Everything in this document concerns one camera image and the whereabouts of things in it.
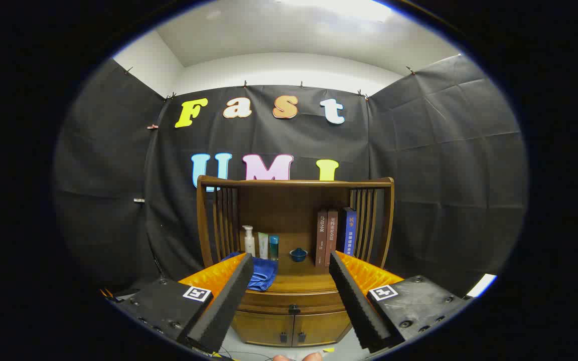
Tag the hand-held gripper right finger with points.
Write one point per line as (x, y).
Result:
(356, 301)

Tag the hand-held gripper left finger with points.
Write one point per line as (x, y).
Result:
(221, 311)

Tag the wooden drawer with black knob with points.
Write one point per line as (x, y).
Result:
(269, 301)

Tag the wooden cabinet door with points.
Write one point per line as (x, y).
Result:
(319, 328)
(261, 328)

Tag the wooden countertop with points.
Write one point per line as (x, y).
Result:
(304, 281)

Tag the wooden cabinet with slatted sides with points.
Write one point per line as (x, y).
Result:
(279, 210)

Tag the folded blue towel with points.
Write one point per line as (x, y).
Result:
(265, 273)

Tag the blue book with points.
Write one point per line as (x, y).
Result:
(349, 233)

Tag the white pump bottle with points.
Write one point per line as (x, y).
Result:
(249, 244)

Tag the light brown book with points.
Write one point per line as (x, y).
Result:
(332, 233)

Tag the dark brown book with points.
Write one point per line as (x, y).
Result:
(321, 238)

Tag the dark blue lidded teacup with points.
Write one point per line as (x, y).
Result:
(298, 254)

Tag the white and green tube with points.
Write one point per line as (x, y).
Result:
(263, 245)

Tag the clear bottle with blue cap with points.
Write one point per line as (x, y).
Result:
(274, 248)

